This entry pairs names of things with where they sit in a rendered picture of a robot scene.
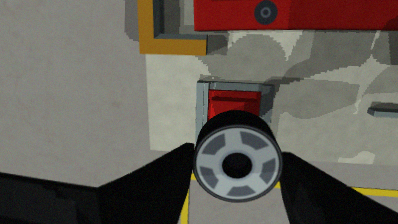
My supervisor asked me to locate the yellow rectangular outline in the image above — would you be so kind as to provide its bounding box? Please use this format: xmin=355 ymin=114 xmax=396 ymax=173
xmin=180 ymin=173 xmax=398 ymax=224

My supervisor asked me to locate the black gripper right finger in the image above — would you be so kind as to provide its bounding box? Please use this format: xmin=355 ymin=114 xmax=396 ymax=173
xmin=279 ymin=151 xmax=398 ymax=224

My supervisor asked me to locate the black wheel with grey rim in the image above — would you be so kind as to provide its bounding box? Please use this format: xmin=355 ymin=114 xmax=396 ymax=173
xmin=192 ymin=110 xmax=284 ymax=203

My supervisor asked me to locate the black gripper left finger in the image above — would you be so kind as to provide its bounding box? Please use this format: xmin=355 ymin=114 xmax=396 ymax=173
xmin=0 ymin=143 xmax=195 ymax=224

